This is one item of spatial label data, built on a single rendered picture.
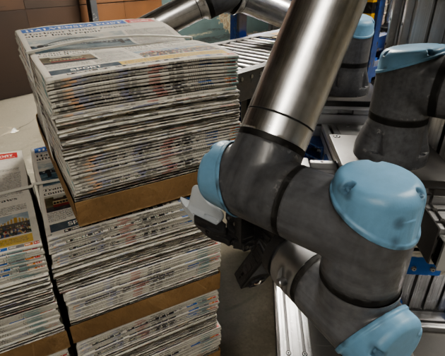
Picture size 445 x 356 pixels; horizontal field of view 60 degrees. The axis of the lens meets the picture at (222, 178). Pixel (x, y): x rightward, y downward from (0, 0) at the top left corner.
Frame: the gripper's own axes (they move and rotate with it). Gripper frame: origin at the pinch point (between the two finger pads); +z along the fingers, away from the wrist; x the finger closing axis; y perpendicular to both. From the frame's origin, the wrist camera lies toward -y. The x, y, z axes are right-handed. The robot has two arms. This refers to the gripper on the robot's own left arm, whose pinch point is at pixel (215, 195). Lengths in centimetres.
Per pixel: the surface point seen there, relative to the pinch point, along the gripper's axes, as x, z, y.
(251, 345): -28, 27, -85
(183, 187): 3.7, 4.3, 0.2
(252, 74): -64, 88, -7
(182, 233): 4.4, 4.2, -8.9
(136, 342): 15.3, 4.0, -31.0
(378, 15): -142, 95, 11
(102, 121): 15.1, 4.1, 14.0
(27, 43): 20.8, 28.7, 21.0
